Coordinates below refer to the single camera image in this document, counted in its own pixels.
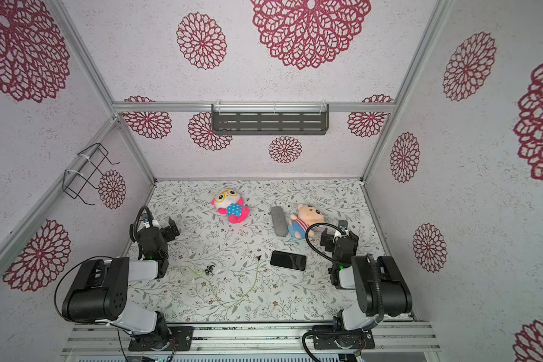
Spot black smartphone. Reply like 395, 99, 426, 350
269, 250, 307, 271

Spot black wire wall rack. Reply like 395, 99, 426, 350
61, 143, 120, 206

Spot pink owl plush toy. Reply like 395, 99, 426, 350
211, 189, 250, 224

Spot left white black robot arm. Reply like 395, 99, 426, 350
54, 218, 194, 354

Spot green wired earphones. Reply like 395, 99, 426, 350
130, 254, 263, 318

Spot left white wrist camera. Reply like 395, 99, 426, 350
142, 215, 161, 229

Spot dark grey wall shelf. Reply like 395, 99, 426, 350
211, 103, 330, 136

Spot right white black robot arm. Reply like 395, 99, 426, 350
302, 222, 413, 361

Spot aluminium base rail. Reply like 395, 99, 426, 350
60, 321, 441, 357

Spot pig plush toy blue pants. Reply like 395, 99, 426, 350
288, 205, 325, 239

